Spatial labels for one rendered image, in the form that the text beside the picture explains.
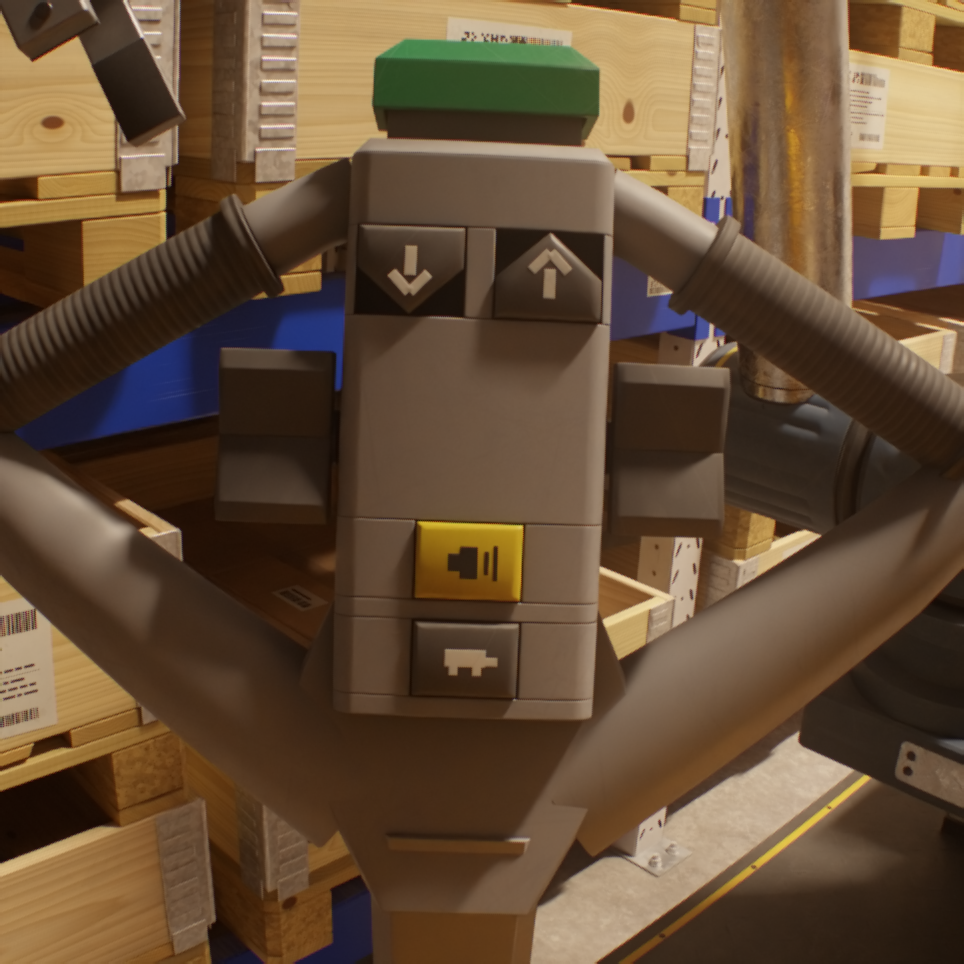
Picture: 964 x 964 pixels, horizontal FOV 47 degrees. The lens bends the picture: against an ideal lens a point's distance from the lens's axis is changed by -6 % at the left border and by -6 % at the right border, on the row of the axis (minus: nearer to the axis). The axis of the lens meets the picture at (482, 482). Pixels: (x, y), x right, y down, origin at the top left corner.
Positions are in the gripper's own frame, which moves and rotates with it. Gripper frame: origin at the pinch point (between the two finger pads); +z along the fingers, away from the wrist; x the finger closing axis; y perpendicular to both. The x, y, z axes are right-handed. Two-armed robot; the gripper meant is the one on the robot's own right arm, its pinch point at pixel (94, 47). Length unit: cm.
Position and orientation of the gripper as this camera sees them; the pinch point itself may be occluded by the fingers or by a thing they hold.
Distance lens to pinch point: 46.9
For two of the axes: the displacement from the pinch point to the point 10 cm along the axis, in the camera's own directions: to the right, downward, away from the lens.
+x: -0.3, -0.6, 10.0
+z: 4.6, 8.9, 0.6
